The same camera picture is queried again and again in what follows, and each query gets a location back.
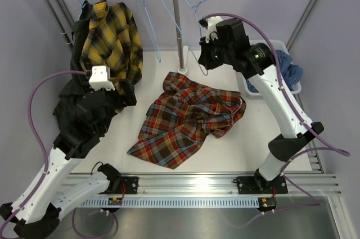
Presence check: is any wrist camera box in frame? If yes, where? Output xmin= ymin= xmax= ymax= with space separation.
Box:
xmin=199 ymin=16 xmax=223 ymax=44
xmin=88 ymin=65 xmax=115 ymax=91

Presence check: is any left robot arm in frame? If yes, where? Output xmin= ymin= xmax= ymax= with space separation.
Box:
xmin=1 ymin=80 xmax=136 ymax=238

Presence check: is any blue hanger of black shirt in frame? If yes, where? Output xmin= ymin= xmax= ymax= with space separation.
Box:
xmin=76 ymin=0 xmax=86 ymax=21

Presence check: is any red plaid shirt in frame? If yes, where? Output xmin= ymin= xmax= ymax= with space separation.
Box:
xmin=127 ymin=72 xmax=246 ymax=169

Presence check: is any blue hanger of red shirt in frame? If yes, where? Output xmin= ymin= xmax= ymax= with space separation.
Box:
xmin=160 ymin=0 xmax=208 ymax=76

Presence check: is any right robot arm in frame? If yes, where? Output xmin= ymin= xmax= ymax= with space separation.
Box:
xmin=199 ymin=16 xmax=324 ymax=193

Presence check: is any white plastic basket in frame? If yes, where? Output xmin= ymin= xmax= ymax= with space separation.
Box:
xmin=237 ymin=40 xmax=302 ymax=100

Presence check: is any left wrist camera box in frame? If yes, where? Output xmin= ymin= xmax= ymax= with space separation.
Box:
xmin=88 ymin=65 xmax=115 ymax=91

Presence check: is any blue checked shirt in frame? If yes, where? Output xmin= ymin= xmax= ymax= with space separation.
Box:
xmin=251 ymin=49 xmax=303 ymax=91

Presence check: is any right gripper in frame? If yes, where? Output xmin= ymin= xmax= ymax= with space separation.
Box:
xmin=200 ymin=34 xmax=234 ymax=71

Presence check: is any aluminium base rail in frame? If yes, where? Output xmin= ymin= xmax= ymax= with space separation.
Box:
xmin=61 ymin=171 xmax=343 ymax=198

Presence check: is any white slotted cable duct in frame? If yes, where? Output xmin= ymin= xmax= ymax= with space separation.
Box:
xmin=79 ymin=197 xmax=259 ymax=209

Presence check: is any black shirt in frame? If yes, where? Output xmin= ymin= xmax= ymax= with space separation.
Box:
xmin=53 ymin=1 xmax=116 ymax=159

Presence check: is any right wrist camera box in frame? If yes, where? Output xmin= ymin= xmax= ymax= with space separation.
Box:
xmin=199 ymin=16 xmax=223 ymax=44

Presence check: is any yellow plaid shirt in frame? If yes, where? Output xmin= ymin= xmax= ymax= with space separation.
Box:
xmin=80 ymin=0 xmax=143 ymax=94

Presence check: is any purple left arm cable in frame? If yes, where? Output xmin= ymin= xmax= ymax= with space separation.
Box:
xmin=0 ymin=70 xmax=119 ymax=239

